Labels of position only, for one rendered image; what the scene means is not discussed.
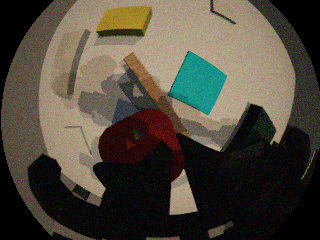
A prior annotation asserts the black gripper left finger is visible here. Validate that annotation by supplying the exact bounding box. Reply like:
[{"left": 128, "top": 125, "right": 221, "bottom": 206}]
[{"left": 92, "top": 140, "right": 172, "bottom": 216}]

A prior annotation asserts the beige flat rectangular slab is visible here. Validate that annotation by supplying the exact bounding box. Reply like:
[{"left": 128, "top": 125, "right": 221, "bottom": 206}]
[{"left": 49, "top": 28, "right": 91, "bottom": 96}]

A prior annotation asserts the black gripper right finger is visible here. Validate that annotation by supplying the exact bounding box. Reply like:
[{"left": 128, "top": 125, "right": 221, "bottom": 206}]
[{"left": 176, "top": 132, "right": 264, "bottom": 211}]

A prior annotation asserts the yellow rectangular block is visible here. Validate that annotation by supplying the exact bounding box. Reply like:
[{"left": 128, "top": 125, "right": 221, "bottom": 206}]
[{"left": 96, "top": 5, "right": 152, "bottom": 37}]

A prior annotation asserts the tan wooden bar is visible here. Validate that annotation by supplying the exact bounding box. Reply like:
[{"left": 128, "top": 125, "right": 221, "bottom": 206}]
[{"left": 123, "top": 52, "right": 191, "bottom": 139}]

